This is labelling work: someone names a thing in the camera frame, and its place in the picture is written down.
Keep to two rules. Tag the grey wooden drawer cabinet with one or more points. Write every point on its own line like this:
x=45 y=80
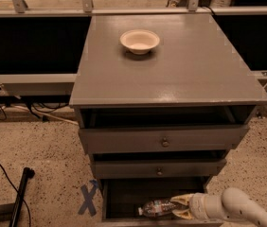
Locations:
x=194 y=65

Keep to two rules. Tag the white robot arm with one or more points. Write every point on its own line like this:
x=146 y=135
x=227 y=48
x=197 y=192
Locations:
x=232 y=205

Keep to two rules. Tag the white paper bowl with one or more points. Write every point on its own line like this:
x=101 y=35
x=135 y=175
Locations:
x=139 y=41

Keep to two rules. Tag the grey top drawer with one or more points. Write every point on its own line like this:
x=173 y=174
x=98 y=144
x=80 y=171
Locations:
x=160 y=130

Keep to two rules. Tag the blue tape X mark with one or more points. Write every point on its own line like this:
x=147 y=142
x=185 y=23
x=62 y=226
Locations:
x=88 y=198

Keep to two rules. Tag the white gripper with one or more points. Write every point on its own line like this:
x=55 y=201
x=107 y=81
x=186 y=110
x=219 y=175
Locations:
x=198 y=205

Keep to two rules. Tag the grey bottom drawer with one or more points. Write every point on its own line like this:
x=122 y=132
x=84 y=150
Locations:
x=123 y=197

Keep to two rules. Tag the black metal stand leg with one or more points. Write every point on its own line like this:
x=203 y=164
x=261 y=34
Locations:
x=11 y=211

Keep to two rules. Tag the grey drawer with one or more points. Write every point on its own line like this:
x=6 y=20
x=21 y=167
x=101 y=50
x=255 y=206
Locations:
x=123 y=197
x=160 y=130
x=200 y=163

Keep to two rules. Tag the clear plastic water bottle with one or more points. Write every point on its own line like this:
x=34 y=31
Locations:
x=158 y=208

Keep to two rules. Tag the grey middle drawer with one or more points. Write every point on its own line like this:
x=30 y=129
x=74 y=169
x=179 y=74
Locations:
x=200 y=163

